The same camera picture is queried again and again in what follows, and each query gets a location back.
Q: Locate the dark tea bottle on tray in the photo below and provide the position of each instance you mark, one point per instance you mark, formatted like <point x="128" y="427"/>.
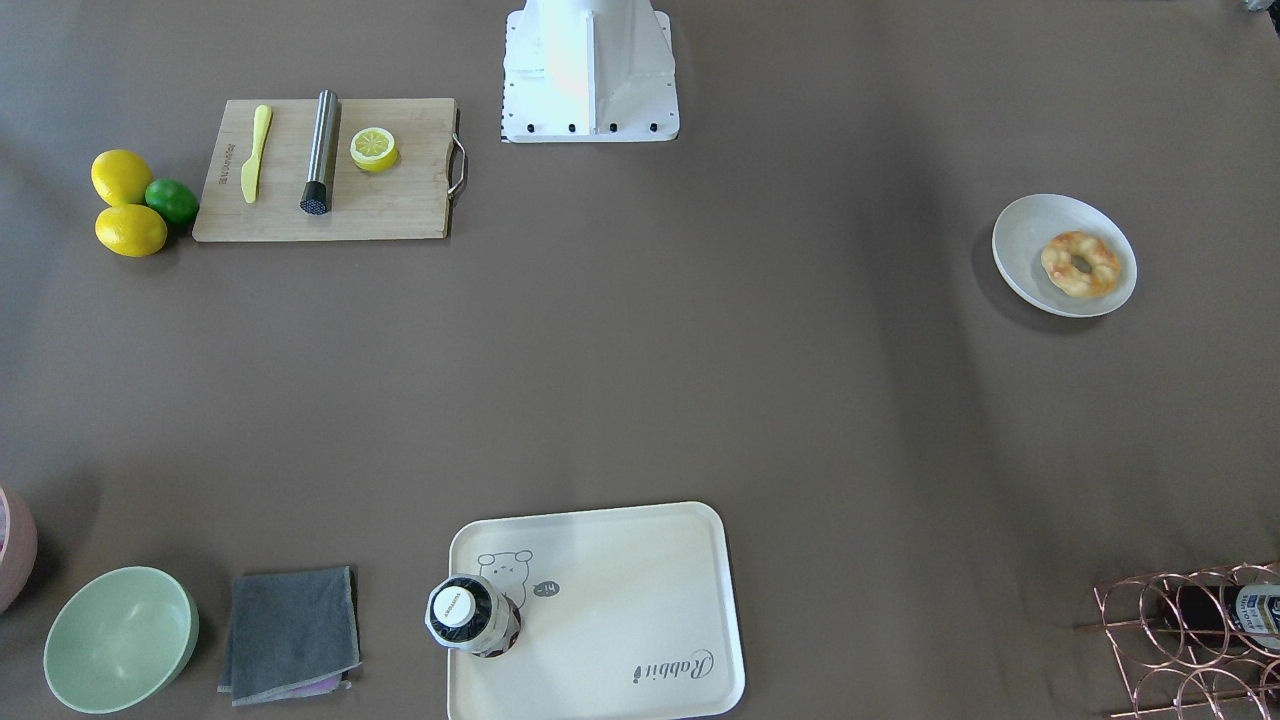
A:
<point x="469" y="614"/>

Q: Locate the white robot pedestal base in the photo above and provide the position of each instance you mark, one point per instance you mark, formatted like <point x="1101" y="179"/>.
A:
<point x="589" y="72"/>

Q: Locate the white round plate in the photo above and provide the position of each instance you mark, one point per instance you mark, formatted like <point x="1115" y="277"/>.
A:
<point x="1025" y="226"/>

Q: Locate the tea bottle in rack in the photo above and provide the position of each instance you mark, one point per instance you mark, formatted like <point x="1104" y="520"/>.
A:
<point x="1226" y="616"/>

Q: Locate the steel muddler black tip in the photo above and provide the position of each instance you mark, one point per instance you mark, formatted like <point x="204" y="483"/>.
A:
<point x="316" y="197"/>

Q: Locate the lower yellow lemon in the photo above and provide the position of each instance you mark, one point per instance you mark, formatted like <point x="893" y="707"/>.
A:
<point x="131" y="230"/>

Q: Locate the cream rabbit serving tray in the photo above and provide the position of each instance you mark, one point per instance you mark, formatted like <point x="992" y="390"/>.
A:
<point x="626" y="614"/>

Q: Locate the pink ice bowl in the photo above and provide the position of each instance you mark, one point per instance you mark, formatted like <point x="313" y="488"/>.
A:
<point x="20" y="546"/>

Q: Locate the upper yellow lemon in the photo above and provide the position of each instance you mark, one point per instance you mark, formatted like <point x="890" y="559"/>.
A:
<point x="120" y="177"/>

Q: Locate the mint green bowl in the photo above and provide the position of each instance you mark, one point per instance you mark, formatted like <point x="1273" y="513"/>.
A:
<point x="120" y="639"/>

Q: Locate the green lime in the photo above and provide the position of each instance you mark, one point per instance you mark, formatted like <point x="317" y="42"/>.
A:
<point x="175" y="202"/>

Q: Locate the half lemon slice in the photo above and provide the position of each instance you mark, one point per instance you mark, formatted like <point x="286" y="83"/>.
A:
<point x="374" y="149"/>

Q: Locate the copper wire bottle rack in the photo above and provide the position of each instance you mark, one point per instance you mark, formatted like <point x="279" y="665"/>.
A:
<point x="1163" y="675"/>

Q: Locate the grey folded cloth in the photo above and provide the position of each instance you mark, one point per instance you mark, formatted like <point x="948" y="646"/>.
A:
<point x="291" y="635"/>

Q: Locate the wooden cutting board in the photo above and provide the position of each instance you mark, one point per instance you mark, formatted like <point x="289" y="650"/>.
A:
<point x="410" y="201"/>

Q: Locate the glazed twisted donut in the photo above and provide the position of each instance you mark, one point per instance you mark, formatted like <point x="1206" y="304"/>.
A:
<point x="1080" y="264"/>

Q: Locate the yellow plastic knife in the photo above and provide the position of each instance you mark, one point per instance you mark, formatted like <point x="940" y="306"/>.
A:
<point x="250" y="171"/>

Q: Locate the yellow lemon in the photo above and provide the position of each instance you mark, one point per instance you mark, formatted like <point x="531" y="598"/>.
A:
<point x="120" y="177"/>
<point x="131" y="230"/>

